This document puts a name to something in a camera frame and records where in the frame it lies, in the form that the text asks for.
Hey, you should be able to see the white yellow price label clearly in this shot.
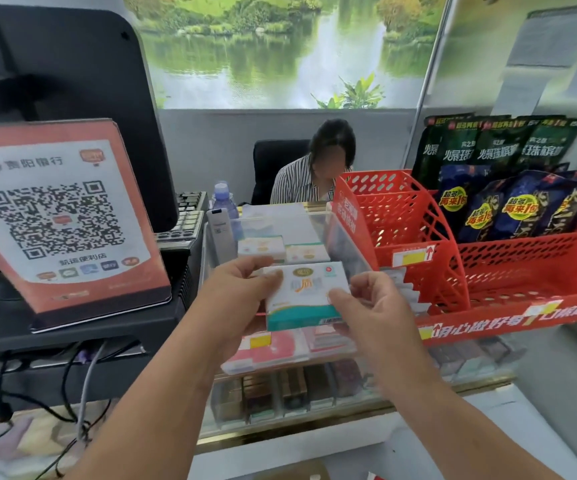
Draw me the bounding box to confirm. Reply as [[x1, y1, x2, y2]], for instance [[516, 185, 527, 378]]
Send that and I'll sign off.
[[392, 246, 437, 268]]

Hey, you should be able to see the clear acrylic display case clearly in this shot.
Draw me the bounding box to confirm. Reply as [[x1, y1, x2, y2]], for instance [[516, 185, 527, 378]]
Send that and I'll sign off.
[[203, 202, 375, 375]]

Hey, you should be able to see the paper notice sheet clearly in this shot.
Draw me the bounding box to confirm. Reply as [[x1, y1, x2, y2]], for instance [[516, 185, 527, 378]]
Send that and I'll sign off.
[[491, 2, 577, 115]]

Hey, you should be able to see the person's left hand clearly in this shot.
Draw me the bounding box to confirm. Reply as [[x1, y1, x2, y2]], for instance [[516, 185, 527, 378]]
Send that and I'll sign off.
[[191, 256, 284, 365]]

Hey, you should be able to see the orange code sign stand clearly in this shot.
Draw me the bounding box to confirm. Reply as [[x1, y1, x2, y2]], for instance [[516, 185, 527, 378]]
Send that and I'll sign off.
[[0, 119, 172, 331]]

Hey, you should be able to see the black cash register base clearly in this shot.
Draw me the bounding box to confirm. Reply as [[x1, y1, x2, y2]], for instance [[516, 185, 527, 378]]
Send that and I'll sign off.
[[0, 240, 196, 418]]

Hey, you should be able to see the glass counter with gold trim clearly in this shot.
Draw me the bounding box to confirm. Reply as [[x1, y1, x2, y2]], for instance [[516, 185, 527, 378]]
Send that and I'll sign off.
[[193, 330, 529, 456]]

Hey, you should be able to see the grey keyboard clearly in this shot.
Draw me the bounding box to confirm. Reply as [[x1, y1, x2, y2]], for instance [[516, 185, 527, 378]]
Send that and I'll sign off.
[[154, 192, 209, 251]]

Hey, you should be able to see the person's right forearm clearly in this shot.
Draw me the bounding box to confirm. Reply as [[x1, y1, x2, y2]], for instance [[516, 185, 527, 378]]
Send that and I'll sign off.
[[371, 365, 564, 480]]

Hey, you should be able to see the white and teal small box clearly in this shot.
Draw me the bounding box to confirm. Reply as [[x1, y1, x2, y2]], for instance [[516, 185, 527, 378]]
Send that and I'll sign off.
[[263, 262, 352, 332]]

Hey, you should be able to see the black office chair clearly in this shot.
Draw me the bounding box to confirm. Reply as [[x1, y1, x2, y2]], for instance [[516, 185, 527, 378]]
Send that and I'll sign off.
[[251, 139, 312, 206]]

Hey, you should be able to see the person's left forearm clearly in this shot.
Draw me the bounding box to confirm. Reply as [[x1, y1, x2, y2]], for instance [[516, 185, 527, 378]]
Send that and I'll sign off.
[[67, 315, 231, 480]]

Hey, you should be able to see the lake landscape poster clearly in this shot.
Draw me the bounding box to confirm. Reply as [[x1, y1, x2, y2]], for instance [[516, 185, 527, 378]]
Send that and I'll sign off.
[[122, 0, 450, 110]]

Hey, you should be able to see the red plastic display rack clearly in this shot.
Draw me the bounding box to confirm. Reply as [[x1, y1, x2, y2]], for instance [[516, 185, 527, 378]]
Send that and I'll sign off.
[[330, 169, 577, 346]]

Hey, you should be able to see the clear plastic water bottle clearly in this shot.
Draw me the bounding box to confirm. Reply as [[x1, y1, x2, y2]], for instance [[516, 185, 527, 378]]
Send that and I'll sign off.
[[211, 182, 242, 241]]

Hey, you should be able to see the white orange small box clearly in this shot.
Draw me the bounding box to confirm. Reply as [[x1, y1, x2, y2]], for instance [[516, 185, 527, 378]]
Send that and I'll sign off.
[[285, 243, 331, 266], [238, 237, 287, 261]]

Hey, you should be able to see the black monitor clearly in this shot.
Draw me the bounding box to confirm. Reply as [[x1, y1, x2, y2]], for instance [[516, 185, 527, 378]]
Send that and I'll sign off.
[[0, 2, 179, 234]]

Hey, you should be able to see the pink flat box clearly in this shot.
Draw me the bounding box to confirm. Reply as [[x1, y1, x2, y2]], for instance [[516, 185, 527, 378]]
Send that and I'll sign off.
[[302, 324, 358, 356], [221, 329, 312, 376]]

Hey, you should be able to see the white metal pole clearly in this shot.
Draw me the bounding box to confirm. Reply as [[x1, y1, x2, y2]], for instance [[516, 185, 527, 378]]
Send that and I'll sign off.
[[400, 0, 458, 170]]

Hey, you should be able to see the white handheld device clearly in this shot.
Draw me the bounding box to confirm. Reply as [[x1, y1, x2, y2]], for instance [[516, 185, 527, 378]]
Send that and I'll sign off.
[[206, 208, 239, 281]]

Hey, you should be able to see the black cable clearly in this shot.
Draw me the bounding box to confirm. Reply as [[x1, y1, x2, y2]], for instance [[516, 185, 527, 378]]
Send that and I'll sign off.
[[0, 351, 76, 426]]

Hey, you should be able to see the green snack packet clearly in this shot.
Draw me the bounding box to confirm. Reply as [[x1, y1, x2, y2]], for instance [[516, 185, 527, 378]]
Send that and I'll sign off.
[[516, 115, 577, 171], [411, 114, 451, 190], [472, 116, 526, 170], [437, 116, 486, 170]]

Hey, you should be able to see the person's right hand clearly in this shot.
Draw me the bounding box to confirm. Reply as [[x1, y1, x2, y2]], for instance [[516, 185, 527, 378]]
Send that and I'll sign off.
[[328, 272, 422, 383]]

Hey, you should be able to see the grey cable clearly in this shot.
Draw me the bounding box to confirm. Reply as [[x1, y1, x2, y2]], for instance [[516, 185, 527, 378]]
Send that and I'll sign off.
[[75, 342, 108, 443]]

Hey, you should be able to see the row of cigarette packs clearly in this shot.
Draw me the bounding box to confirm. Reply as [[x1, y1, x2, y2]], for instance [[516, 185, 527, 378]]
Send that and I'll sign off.
[[212, 335, 526, 424]]

